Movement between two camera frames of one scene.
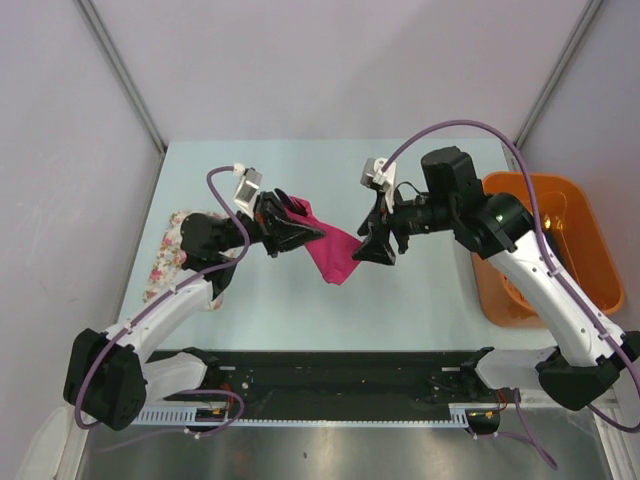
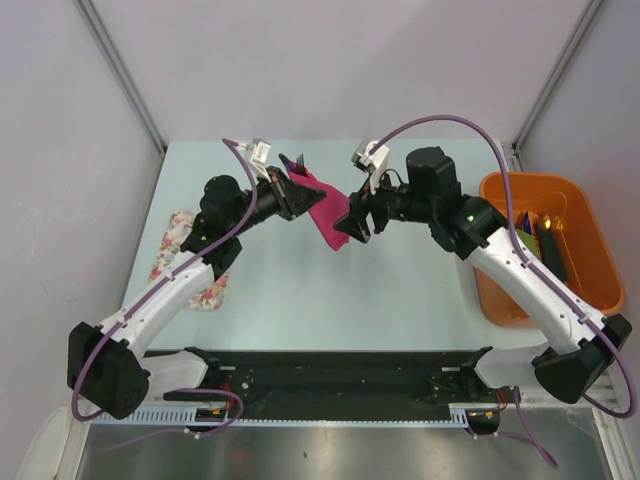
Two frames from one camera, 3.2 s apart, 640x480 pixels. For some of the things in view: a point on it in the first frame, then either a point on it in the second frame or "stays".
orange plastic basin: (572, 221) stays
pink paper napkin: (334, 252) to (329, 211)
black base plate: (273, 383) stays
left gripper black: (275, 229) to (292, 200)
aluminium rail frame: (537, 398) stays
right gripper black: (376, 246) to (355, 224)
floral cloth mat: (168, 270) stays
